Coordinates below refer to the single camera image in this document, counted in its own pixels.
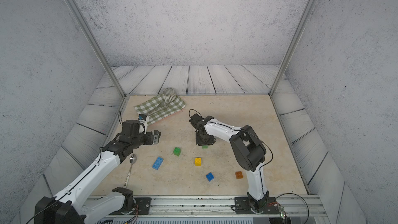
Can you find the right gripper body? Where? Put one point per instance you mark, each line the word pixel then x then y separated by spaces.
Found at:
pixel 203 141

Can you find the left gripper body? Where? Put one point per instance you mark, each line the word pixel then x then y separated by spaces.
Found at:
pixel 148 139

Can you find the light blue long lego brick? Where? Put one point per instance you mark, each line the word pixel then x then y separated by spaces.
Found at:
pixel 158 162

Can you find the dark blue lego brick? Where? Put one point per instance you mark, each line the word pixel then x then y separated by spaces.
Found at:
pixel 210 177

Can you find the orange lego brick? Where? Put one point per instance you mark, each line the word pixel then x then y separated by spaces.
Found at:
pixel 239 175

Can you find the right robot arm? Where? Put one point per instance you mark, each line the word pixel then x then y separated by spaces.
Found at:
pixel 248 149

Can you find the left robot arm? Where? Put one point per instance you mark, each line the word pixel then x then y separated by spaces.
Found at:
pixel 70 206

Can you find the yellow lego brick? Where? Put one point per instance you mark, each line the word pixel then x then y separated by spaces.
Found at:
pixel 197 161

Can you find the green lego brick loose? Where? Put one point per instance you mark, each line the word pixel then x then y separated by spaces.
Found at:
pixel 177 151

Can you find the green checkered cloth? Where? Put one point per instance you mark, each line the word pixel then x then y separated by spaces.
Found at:
pixel 157 109

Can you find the metal spoon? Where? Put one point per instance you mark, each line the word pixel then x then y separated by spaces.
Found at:
pixel 132 160

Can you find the striped ceramic cup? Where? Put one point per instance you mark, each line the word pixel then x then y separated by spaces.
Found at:
pixel 168 95

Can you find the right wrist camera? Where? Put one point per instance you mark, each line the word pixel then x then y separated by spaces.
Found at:
pixel 197 121

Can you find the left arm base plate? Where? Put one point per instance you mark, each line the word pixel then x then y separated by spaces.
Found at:
pixel 140 206

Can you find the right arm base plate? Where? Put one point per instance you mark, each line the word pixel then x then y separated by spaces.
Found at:
pixel 246 205

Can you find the aluminium corner post left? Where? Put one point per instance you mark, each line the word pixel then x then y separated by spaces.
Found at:
pixel 77 14

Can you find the aluminium corner post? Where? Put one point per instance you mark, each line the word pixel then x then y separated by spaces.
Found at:
pixel 306 14
pixel 77 14

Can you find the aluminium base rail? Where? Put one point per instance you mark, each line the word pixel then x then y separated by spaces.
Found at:
pixel 294 209

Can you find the aluminium corner post right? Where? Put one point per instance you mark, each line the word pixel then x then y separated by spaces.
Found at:
pixel 306 14

